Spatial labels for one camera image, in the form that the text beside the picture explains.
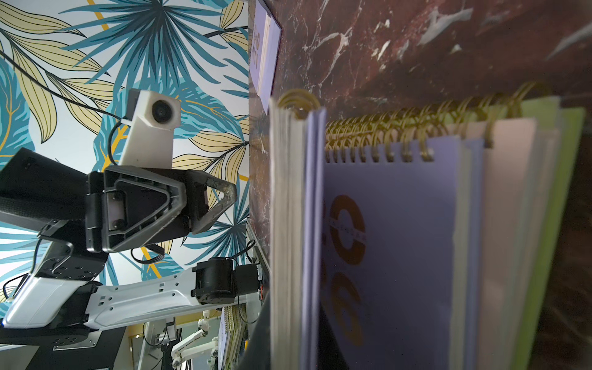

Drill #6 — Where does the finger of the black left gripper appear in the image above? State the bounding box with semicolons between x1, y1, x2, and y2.
185;170;237;234

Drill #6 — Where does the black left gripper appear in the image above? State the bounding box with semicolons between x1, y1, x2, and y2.
1;148;187;280

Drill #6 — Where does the purple calendar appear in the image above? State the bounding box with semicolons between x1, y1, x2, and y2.
321;125;484;369
269;89;326;369
250;1;282;113

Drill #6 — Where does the green desk calendar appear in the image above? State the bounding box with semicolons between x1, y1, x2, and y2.
507;96;586;369

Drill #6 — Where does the pink calendar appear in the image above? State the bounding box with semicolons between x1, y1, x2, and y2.
463;97;561;369

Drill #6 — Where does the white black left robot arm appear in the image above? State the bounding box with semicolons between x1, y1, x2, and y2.
1;148;259;346

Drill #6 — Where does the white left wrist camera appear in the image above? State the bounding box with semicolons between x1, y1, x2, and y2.
119;89;181;169

